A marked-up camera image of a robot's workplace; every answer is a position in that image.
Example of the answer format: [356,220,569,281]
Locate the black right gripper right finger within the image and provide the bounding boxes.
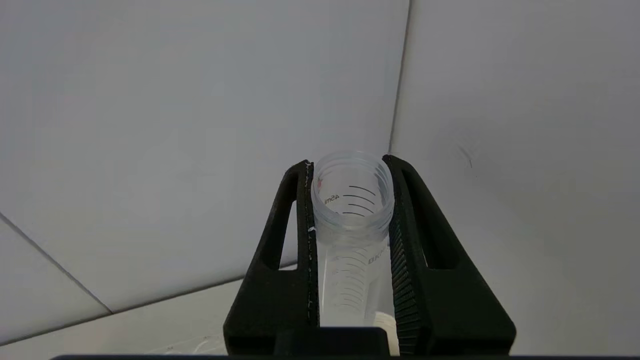
[382,154,517,357]

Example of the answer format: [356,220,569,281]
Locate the red pigment test tube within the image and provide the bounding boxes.
[310,149,396,329]

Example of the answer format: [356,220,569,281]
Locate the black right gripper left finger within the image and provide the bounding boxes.
[223,160,321,357]

